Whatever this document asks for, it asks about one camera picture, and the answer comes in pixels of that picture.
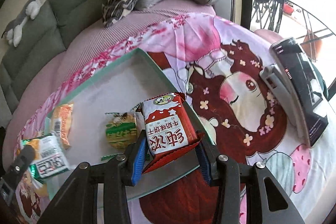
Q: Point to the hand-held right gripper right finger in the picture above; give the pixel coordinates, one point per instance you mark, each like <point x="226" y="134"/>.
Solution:
<point x="203" y="161"/>

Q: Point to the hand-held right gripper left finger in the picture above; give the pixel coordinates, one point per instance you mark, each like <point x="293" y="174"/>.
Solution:
<point x="137" y="161"/>

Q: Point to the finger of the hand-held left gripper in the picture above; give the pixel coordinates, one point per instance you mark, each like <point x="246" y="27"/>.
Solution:
<point x="22" y="161"/>

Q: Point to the green white biscuit packet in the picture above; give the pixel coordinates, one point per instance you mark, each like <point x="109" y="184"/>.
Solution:
<point x="50" y="158"/>

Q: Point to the red biscuit packet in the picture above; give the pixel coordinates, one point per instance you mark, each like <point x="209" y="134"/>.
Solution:
<point x="168" y="129"/>

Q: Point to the teal shallow tray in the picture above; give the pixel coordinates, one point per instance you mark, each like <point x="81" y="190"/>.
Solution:
<point x="110" y="87"/>

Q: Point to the green beige snack packet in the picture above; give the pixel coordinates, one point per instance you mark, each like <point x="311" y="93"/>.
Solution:
<point x="120" y="132"/>

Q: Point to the orange red snack packet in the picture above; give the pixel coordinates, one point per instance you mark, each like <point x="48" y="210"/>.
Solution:
<point x="63" y="121"/>

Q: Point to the pink printed blanket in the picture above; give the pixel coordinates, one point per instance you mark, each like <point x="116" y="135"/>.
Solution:
<point x="236" y="37"/>

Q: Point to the black smartphone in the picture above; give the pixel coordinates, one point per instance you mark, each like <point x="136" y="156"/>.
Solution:
<point x="302" y="74"/>

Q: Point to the pink sofa cover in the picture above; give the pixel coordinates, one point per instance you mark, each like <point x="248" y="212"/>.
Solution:
<point x="86" y="40"/>

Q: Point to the grey white plush dog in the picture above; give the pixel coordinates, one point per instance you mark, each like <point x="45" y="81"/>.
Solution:
<point x="31" y="7"/>

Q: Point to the grey sofa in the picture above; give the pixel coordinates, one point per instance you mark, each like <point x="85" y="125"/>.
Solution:
<point x="73" y="11"/>

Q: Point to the orange flower pot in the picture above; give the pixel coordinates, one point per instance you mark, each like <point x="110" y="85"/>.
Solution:
<point x="313" y="47"/>

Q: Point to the red flower pot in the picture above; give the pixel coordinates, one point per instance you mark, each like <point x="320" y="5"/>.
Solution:
<point x="288" y="8"/>

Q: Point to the black balcony railing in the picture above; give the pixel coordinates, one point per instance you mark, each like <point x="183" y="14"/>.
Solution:
<point x="311" y="20"/>

